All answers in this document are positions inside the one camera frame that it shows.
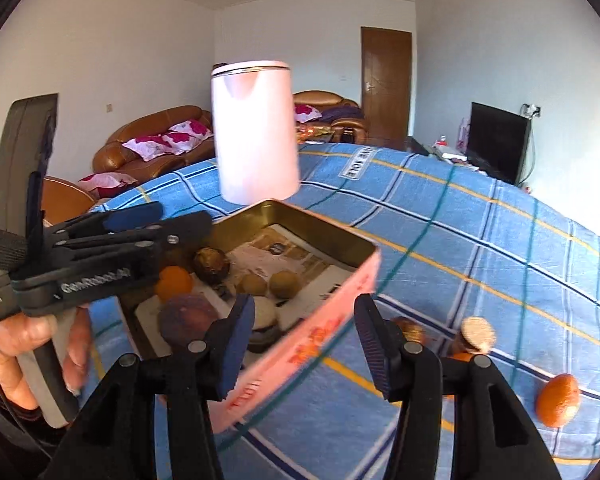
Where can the paper leaflet in tin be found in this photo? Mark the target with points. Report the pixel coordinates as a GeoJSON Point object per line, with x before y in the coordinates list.
{"type": "Point", "coordinates": [271, 250]}

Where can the brown mangosteen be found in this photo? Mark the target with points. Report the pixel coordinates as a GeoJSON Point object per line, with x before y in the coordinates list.
{"type": "Point", "coordinates": [411, 330]}
{"type": "Point", "coordinates": [211, 265]}

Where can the person's left hand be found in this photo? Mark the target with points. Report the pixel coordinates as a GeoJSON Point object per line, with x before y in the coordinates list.
{"type": "Point", "coordinates": [20, 334]}

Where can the sandwich cookie back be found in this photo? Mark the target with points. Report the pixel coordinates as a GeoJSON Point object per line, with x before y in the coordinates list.
{"type": "Point", "coordinates": [475, 336]}

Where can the pink electric kettle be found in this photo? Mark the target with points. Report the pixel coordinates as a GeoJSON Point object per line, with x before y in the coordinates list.
{"type": "Point", "coordinates": [255, 136]}

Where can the orange mandarin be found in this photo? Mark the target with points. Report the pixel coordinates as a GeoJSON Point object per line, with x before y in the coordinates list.
{"type": "Point", "coordinates": [558, 402]}

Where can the brown mangosteen front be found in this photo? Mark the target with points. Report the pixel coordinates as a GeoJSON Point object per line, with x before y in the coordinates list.
{"type": "Point", "coordinates": [211, 265]}

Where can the brown leather armchair back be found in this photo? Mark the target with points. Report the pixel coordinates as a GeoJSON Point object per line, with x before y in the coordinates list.
{"type": "Point", "coordinates": [325, 113]}

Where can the pink metal tin box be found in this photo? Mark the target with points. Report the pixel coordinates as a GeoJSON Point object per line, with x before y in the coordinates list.
{"type": "Point", "coordinates": [262, 374]}

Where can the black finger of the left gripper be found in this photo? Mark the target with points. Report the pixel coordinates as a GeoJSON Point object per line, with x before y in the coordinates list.
{"type": "Point", "coordinates": [110, 221]}
{"type": "Point", "coordinates": [179, 237]}

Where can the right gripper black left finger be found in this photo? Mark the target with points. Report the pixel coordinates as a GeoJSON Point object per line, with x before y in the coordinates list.
{"type": "Point", "coordinates": [227, 341]}

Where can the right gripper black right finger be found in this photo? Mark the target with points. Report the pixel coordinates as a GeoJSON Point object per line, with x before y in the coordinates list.
{"type": "Point", "coordinates": [380, 341]}

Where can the orange behind sandwich cookie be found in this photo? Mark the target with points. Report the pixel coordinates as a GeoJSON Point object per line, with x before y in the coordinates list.
{"type": "Point", "coordinates": [462, 356]}

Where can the black television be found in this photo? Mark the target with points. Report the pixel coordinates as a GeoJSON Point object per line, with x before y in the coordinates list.
{"type": "Point", "coordinates": [497, 142]}

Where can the purple passion fruit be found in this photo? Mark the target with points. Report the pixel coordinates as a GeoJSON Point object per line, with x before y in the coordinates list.
{"type": "Point", "coordinates": [185, 318]}

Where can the floral pillow on sofa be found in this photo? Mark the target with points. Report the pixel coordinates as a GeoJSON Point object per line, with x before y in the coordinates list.
{"type": "Point", "coordinates": [179, 139]}

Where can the brown leather sofa left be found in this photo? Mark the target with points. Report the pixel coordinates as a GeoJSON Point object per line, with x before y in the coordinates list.
{"type": "Point", "coordinates": [113, 157]}

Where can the brown wooden door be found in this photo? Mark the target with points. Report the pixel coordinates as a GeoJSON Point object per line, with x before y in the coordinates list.
{"type": "Point", "coordinates": [387, 70]}

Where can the wall power socket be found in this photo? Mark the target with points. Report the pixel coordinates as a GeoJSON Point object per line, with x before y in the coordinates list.
{"type": "Point", "coordinates": [532, 111]}

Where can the brown mangosteen back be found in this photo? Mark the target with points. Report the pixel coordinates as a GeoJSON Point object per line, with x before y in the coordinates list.
{"type": "Point", "coordinates": [411, 330]}

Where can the blue plaid tablecloth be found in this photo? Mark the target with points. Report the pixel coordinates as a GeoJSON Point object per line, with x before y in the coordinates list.
{"type": "Point", "coordinates": [453, 244]}

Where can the smooth orange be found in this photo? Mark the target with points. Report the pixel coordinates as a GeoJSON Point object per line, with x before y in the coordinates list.
{"type": "Point", "coordinates": [173, 281]}

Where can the small yellow-brown fruit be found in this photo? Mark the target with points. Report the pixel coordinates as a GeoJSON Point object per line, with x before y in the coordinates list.
{"type": "Point", "coordinates": [252, 284]}

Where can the tan round fruit front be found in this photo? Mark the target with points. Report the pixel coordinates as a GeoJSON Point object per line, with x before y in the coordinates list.
{"type": "Point", "coordinates": [284, 284]}

